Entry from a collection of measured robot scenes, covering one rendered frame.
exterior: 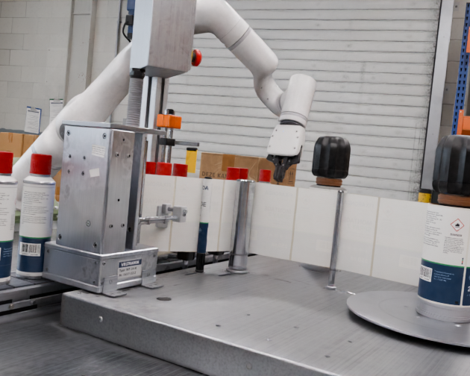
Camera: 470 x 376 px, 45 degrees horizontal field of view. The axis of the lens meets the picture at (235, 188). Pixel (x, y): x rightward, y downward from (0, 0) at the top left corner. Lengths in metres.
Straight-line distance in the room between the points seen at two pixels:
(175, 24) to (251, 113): 4.68
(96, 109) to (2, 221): 0.88
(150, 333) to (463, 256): 0.48
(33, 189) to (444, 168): 0.65
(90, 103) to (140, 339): 1.06
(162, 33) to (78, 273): 0.57
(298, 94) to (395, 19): 4.10
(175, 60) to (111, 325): 0.63
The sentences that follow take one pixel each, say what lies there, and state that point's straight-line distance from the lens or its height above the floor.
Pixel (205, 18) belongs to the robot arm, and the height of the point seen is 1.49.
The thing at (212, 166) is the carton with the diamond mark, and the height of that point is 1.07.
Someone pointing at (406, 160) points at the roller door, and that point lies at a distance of 5.56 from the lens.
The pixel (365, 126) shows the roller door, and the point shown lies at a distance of 5.63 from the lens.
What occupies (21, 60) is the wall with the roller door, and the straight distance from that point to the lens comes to 7.75.
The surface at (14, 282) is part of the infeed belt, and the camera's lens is 0.97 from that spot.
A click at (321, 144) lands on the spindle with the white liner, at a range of 1.26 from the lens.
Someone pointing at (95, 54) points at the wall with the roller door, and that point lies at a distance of 7.08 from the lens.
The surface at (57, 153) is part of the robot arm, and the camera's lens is 1.88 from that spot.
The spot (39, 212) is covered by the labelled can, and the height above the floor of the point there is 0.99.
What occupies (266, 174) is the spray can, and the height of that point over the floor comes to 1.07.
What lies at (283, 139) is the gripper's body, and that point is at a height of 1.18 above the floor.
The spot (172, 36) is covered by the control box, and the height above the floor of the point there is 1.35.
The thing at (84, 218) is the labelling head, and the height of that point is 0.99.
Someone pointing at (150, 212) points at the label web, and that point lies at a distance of 1.07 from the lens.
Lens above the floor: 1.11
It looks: 3 degrees down
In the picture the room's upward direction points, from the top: 5 degrees clockwise
